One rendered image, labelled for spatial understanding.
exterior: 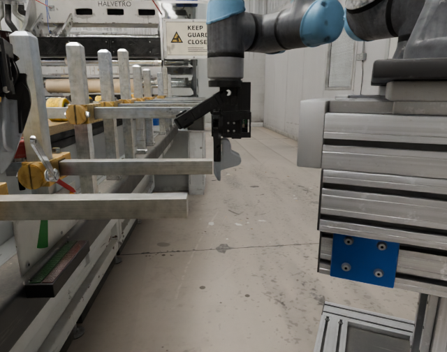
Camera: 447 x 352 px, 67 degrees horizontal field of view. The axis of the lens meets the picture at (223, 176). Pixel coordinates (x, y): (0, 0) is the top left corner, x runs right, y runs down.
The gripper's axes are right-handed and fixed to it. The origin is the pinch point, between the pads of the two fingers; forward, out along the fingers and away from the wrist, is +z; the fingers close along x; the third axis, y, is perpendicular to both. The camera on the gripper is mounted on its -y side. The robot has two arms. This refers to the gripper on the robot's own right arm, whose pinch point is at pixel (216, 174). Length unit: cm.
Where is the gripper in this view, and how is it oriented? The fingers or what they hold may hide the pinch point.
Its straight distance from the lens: 75.0
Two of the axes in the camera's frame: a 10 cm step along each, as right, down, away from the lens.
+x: -0.4, -2.4, 9.7
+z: 0.0, 9.7, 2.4
